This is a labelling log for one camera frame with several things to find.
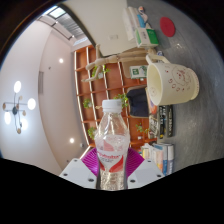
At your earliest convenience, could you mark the stack of white books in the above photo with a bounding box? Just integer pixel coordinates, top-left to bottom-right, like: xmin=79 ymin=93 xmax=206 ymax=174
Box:
xmin=122 ymin=6 xmax=148 ymax=41

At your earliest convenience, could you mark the cream printed mug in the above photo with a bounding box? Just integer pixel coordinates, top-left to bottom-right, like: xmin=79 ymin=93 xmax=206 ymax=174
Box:
xmin=145 ymin=54 xmax=200 ymax=107

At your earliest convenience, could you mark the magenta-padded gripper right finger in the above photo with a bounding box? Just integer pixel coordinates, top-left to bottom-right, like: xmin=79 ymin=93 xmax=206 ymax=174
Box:
xmin=124 ymin=147 xmax=167 ymax=190

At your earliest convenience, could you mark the chair with dark jacket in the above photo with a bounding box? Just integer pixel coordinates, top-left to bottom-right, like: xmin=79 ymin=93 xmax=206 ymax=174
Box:
xmin=126 ymin=85 xmax=151 ymax=118

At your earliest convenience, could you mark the green and white box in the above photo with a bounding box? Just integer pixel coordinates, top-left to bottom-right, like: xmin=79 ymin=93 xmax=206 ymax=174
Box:
xmin=134 ymin=27 xmax=160 ymax=48
xmin=129 ymin=65 xmax=148 ymax=80

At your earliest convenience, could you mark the multi-bulb ceiling lamp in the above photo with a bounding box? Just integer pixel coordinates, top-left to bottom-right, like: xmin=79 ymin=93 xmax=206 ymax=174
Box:
xmin=2 ymin=80 xmax=37 ymax=135

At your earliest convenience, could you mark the grey curtain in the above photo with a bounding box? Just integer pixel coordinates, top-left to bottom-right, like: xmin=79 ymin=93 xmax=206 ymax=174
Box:
xmin=53 ymin=13 xmax=88 ymax=39

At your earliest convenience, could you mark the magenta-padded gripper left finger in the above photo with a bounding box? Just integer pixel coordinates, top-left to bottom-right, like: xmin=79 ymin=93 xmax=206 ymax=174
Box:
xmin=59 ymin=147 xmax=101 ymax=190

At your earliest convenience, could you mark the stack of dark books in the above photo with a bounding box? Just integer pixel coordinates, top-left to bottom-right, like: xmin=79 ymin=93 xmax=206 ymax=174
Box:
xmin=148 ymin=104 xmax=174 ymax=139

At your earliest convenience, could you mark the flat round red coaster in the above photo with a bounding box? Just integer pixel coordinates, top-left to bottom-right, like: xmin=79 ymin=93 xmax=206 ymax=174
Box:
xmin=159 ymin=16 xmax=176 ymax=38

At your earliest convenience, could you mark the window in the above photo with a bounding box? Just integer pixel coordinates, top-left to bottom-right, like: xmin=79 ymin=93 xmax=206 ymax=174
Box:
xmin=46 ymin=6 xmax=68 ymax=19

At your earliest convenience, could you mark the clear plastic water bottle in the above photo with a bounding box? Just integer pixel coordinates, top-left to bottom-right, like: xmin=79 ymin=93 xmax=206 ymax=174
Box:
xmin=94 ymin=98 xmax=132 ymax=191

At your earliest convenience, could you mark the wooden shelf unit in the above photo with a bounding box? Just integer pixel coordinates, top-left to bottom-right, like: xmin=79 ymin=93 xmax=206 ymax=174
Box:
xmin=73 ymin=44 xmax=158 ymax=149

